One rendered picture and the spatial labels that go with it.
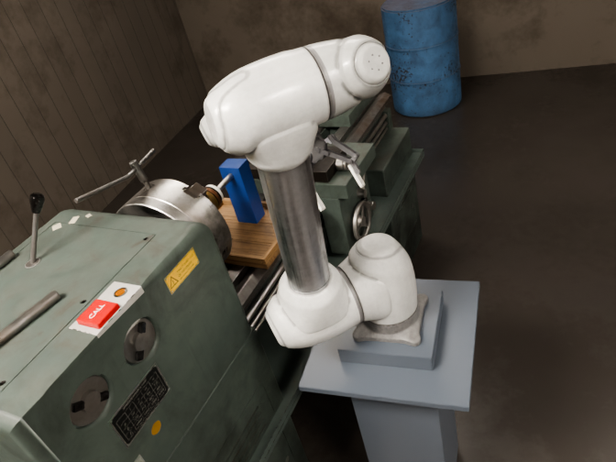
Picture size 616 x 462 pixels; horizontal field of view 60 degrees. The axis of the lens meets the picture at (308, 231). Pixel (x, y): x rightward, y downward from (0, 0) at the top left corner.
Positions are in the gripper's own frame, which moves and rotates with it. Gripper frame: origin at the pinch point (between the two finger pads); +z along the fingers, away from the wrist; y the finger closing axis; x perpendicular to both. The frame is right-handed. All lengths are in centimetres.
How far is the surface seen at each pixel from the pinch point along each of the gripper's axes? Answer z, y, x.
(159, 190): -26.3, -36.4, -20.5
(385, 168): 1, -11, 93
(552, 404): 110, 7, 61
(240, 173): -22.3, -31.5, 14.2
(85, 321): -5, -32, -67
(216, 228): -9.5, -29.9, -16.1
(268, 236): -0.4, -35.8, 16.1
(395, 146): -5, -7, 110
